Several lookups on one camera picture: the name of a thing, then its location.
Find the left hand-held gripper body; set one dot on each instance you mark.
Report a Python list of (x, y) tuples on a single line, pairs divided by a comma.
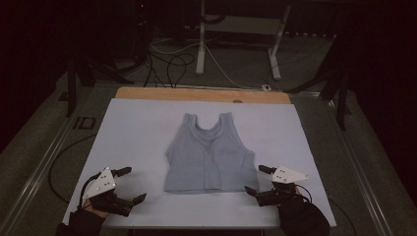
[(102, 185)]

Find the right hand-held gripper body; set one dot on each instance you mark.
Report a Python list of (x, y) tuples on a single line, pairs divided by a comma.
[(285, 175)]

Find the blue-grey tank top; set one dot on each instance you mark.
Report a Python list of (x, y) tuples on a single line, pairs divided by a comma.
[(209, 160)]

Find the person's right hand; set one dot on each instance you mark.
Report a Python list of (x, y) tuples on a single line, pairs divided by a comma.
[(297, 190)]

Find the person's left hand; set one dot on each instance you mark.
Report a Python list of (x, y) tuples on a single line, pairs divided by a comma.
[(95, 209)]

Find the white table mat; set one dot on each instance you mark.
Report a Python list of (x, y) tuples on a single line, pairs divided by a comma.
[(137, 137)]

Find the white plug adapter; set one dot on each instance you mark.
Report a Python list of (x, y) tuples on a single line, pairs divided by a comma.
[(266, 87)]

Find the black tripod stand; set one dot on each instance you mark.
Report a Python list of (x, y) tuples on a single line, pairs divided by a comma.
[(71, 88), (342, 98)]

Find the wooden board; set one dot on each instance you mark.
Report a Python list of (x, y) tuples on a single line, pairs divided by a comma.
[(196, 94)]

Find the white metal stand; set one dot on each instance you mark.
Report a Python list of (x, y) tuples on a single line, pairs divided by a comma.
[(200, 49)]

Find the metal floor rail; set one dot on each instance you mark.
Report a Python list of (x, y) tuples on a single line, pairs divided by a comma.
[(357, 170), (42, 164)]

